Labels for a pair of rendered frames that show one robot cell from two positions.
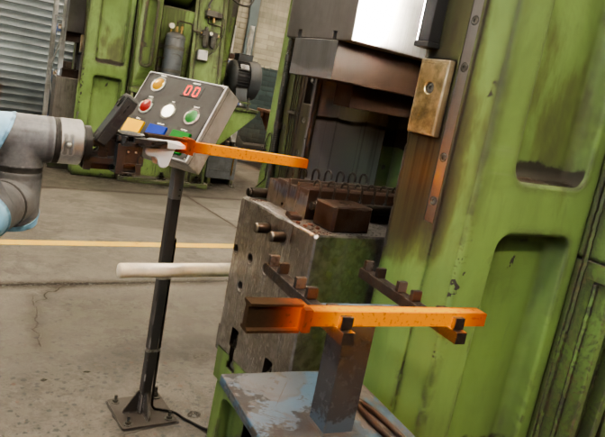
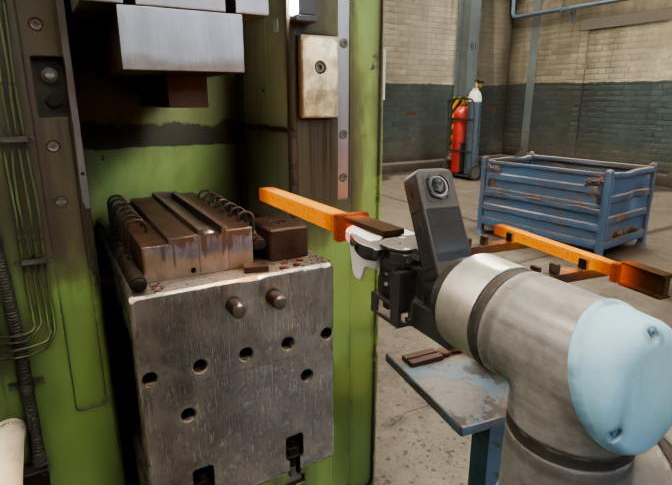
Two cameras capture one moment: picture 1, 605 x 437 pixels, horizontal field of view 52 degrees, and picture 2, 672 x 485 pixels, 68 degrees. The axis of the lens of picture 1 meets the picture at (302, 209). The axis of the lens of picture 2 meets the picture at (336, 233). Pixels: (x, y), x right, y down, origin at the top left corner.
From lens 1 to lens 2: 1.58 m
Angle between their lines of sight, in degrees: 83
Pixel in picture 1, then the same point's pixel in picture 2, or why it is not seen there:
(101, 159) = not seen: hidden behind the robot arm
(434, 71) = (322, 49)
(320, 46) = (199, 22)
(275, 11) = not seen: outside the picture
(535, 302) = not seen: hidden behind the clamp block
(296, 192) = (224, 240)
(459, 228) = (372, 190)
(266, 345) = (282, 427)
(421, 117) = (320, 100)
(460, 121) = (350, 96)
